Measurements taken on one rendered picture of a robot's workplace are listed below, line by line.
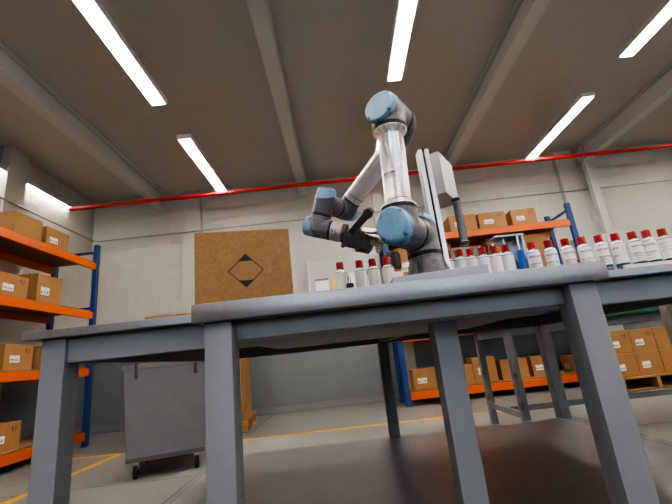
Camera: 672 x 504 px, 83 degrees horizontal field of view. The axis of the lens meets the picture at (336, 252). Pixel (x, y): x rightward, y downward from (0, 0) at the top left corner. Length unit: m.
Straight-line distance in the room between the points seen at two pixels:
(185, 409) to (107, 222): 4.82
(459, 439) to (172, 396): 2.63
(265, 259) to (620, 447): 0.99
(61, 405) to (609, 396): 1.23
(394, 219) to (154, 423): 2.66
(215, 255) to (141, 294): 5.71
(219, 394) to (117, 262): 6.48
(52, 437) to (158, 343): 0.31
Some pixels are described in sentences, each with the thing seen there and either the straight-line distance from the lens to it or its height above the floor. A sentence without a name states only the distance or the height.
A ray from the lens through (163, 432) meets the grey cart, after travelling 3.41.
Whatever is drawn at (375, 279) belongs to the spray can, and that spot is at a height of 0.99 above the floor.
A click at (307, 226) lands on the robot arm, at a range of 1.43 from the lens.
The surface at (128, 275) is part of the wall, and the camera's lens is 7.13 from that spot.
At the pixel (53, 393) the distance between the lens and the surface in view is 1.21.
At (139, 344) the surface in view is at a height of 0.77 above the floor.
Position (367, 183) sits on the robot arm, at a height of 1.32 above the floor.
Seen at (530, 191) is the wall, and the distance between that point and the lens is 7.38.
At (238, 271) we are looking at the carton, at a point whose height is 0.98.
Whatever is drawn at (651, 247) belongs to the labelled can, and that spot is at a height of 1.00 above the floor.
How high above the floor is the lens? 0.69
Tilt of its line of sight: 16 degrees up
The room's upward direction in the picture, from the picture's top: 6 degrees counter-clockwise
